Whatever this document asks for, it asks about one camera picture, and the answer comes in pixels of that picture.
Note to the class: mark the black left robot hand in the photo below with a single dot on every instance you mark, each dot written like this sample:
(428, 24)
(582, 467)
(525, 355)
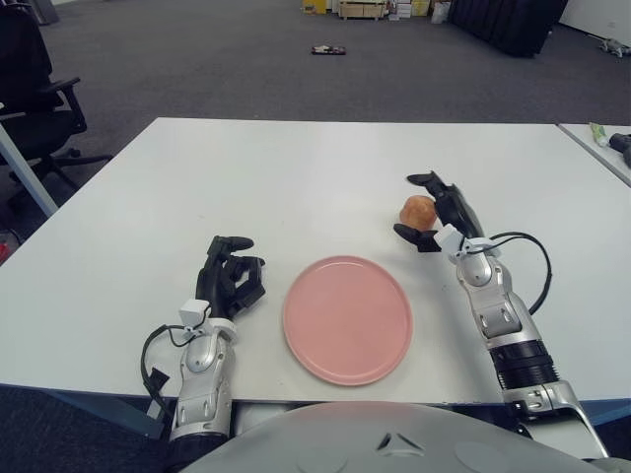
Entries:
(215, 285)

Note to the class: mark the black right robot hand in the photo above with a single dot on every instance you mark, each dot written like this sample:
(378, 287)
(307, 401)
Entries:
(456, 207)

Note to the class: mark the red yellow apple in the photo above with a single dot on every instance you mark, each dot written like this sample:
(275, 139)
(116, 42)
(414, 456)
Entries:
(418, 212)

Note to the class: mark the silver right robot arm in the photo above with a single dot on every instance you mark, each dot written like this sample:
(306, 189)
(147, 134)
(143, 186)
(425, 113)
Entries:
(512, 335)

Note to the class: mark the pink round plate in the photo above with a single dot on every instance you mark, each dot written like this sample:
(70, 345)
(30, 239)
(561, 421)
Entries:
(348, 320)

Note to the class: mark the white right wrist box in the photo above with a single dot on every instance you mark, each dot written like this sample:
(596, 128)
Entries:
(447, 239)

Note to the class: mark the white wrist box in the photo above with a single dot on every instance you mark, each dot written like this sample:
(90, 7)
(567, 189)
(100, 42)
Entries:
(192, 311)
(447, 239)

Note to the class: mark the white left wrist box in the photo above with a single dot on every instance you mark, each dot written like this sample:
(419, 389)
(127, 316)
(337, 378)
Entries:
(192, 311)

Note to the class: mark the white side table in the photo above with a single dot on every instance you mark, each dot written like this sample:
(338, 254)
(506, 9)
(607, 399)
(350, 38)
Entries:
(591, 148)

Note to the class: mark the green white tube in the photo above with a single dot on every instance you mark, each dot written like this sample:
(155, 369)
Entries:
(599, 134)

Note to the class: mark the grey handheld controller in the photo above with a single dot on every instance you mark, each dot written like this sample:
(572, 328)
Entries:
(627, 157)

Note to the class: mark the black curtain partition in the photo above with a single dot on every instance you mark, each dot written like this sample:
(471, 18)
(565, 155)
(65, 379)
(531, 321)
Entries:
(508, 24)

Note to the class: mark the white plastic bag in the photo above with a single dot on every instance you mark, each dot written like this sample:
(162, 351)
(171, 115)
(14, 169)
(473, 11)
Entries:
(439, 14)

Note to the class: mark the black tray on floor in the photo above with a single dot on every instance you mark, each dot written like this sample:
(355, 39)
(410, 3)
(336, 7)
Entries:
(328, 50)

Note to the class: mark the stacked white cardboard boxes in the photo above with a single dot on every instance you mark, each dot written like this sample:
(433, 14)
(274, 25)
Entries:
(400, 10)

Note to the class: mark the red object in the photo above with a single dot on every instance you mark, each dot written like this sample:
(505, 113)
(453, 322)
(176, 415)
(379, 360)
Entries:
(4, 249)

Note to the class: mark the wooden crate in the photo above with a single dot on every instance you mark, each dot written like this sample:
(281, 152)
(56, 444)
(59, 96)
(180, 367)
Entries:
(362, 10)

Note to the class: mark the grey toy robot dog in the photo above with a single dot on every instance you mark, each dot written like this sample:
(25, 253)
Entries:
(613, 48)

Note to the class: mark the grey robot torso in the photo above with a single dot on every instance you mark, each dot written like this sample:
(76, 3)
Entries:
(384, 438)

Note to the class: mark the yellow box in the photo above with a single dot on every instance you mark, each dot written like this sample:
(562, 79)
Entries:
(314, 6)

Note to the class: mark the black office chair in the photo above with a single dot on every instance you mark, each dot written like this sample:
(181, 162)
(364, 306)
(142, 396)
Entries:
(29, 98)

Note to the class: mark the blue grey table frame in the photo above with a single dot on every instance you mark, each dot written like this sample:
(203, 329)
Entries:
(108, 409)

